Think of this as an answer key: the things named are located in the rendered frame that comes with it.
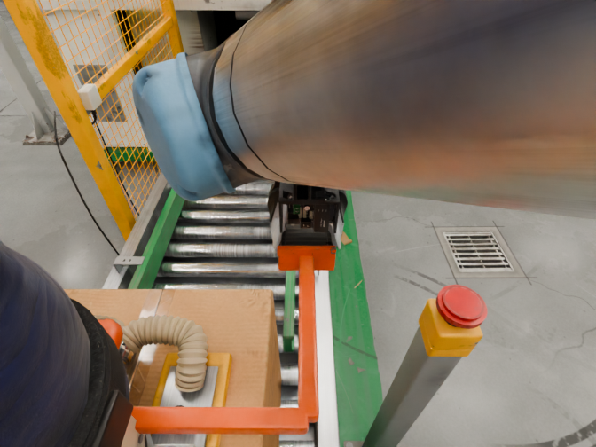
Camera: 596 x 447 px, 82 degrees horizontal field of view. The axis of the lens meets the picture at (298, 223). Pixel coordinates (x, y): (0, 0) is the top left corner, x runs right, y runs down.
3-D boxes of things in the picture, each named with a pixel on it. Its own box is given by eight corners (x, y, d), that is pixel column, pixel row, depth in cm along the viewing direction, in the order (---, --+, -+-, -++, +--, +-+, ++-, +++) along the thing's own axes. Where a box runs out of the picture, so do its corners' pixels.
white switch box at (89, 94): (93, 102, 110) (85, 82, 105) (103, 102, 110) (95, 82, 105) (85, 110, 105) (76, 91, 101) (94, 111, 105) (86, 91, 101)
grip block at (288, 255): (280, 231, 59) (278, 209, 56) (331, 231, 59) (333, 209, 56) (278, 270, 53) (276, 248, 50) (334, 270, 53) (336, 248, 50)
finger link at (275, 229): (257, 265, 50) (277, 223, 44) (261, 235, 55) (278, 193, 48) (278, 270, 51) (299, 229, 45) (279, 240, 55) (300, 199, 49)
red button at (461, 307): (426, 296, 56) (433, 282, 53) (469, 297, 56) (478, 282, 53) (438, 336, 51) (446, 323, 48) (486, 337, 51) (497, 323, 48)
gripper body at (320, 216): (278, 237, 44) (273, 155, 35) (280, 192, 50) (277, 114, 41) (338, 237, 44) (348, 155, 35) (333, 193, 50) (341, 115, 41)
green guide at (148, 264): (207, 98, 211) (204, 83, 205) (223, 98, 211) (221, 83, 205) (90, 349, 96) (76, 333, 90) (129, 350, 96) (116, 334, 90)
